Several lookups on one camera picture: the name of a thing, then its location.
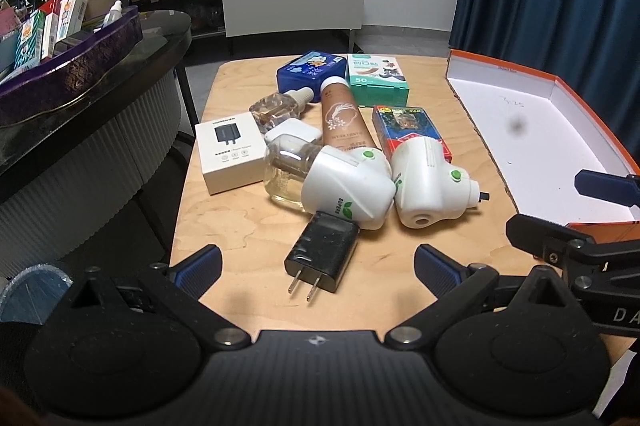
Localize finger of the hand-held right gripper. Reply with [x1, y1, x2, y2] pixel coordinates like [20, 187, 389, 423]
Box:
[574, 169, 640, 209]
[505, 214, 640, 277]

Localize blue tin box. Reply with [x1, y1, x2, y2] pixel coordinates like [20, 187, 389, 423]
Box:
[276, 51, 348, 104]

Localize low media console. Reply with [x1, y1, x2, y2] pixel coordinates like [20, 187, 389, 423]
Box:
[120, 0, 368, 57]

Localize row of small medicine boxes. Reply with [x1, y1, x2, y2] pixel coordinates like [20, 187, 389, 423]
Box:
[0, 0, 96, 73]

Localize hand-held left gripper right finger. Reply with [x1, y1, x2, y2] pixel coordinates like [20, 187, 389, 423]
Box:
[384, 243, 577, 351]

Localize green bandage box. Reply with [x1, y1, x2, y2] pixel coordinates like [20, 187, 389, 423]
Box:
[346, 53, 411, 107]

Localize clear blue plastic container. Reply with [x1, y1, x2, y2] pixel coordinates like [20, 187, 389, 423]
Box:
[0, 262, 72, 324]

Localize purple patterned tin basket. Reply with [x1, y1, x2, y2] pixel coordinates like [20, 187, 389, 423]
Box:
[0, 6, 144, 128]

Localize white cube power adapter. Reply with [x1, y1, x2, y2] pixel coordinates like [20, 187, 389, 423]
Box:
[264, 118, 323, 147]

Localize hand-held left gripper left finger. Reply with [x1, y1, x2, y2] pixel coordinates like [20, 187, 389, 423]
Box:
[65, 243, 252, 352]

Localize white plug-in vaporizer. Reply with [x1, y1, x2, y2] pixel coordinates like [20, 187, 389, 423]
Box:
[390, 136, 492, 229]

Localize brown cosmetic tube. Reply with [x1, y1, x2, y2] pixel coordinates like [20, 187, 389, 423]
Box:
[320, 76, 386, 153]

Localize orange and white box tray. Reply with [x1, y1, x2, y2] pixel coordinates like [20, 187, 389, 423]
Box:
[445, 48, 640, 247]

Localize black top ribbed counter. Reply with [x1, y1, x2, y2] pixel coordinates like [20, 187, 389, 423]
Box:
[0, 8, 194, 279]

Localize colourful playing card box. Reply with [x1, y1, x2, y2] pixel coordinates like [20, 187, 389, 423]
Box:
[372, 106, 453, 164]

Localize glass refill bottle white cap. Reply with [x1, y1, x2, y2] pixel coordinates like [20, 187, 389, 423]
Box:
[248, 86, 316, 134]

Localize white vaporizer with glass bottle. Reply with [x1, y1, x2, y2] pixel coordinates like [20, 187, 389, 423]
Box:
[263, 133, 397, 232]

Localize plain cardboard box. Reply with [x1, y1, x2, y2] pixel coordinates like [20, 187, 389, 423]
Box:
[82, 0, 133, 23]

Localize black wall charger plug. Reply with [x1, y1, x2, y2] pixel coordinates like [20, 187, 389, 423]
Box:
[284, 211, 362, 304]

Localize white charger retail box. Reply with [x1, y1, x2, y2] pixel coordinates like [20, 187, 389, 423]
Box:
[194, 116, 268, 197]

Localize white dropper bottle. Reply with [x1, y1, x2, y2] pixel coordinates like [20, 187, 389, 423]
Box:
[102, 0, 124, 30]

